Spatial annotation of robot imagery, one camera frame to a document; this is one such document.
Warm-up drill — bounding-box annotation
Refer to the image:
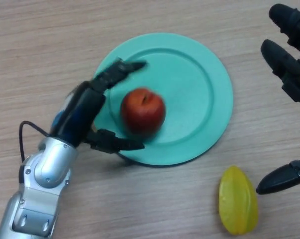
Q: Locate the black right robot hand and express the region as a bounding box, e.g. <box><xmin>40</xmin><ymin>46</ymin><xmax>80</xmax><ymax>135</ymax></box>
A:
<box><xmin>256</xmin><ymin>3</ymin><xmax>300</xmax><ymax>195</ymax></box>

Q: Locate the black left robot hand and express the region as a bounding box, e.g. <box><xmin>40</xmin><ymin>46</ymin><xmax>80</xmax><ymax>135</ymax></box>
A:
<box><xmin>50</xmin><ymin>57</ymin><xmax>148</xmax><ymax>154</ymax></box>

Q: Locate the red apple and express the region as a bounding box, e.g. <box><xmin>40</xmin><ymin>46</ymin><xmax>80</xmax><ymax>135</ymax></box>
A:
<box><xmin>120</xmin><ymin>87</ymin><xmax>166</xmax><ymax>135</ymax></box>

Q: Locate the green round plate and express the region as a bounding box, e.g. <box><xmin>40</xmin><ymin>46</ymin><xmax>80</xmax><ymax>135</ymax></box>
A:
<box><xmin>94</xmin><ymin>33</ymin><xmax>234</xmax><ymax>167</ymax></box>

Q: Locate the yellow starfruit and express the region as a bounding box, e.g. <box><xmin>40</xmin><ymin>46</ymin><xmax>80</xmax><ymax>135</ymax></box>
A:
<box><xmin>218</xmin><ymin>166</ymin><xmax>259</xmax><ymax>236</ymax></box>

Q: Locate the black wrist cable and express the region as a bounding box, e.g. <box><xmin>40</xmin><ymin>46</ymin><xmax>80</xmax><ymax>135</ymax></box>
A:
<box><xmin>18</xmin><ymin>120</ymin><xmax>51</xmax><ymax>163</ymax></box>

